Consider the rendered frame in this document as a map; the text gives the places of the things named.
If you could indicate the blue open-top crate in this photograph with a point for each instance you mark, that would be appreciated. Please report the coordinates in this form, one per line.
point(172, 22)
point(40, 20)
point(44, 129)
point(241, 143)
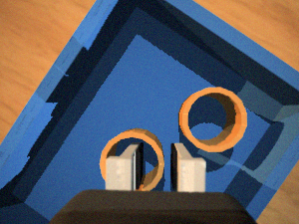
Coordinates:
point(131, 64)

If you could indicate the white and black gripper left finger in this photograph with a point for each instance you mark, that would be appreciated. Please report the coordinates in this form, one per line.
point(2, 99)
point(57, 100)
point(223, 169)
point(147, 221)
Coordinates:
point(125, 172)

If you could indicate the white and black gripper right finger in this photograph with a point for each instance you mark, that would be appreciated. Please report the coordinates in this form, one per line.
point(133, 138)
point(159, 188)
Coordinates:
point(187, 173)

